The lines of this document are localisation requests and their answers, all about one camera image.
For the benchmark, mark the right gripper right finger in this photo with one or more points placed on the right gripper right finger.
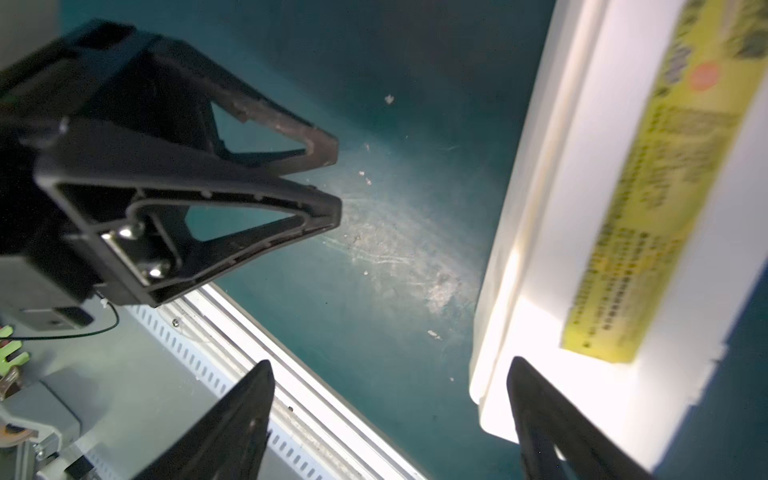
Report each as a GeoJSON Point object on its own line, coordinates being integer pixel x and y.
{"type": "Point", "coordinates": [552, 431]}

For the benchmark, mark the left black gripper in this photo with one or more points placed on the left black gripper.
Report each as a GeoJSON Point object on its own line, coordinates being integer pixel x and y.
{"type": "Point", "coordinates": [93, 202]}

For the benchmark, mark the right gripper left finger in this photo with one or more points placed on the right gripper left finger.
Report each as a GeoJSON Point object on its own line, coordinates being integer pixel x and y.
{"type": "Point", "coordinates": [229, 441]}

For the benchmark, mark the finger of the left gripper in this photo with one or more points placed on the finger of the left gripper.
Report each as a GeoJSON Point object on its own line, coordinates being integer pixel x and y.
{"type": "Point", "coordinates": [270, 129]}

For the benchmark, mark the cream plastic wrap dispenser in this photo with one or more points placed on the cream plastic wrap dispenser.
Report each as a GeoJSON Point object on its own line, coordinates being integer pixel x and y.
{"type": "Point", "coordinates": [634, 226]}

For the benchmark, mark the aluminium front rail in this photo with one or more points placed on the aluminium front rail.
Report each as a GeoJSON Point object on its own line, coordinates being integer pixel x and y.
{"type": "Point", "coordinates": [190, 390]}

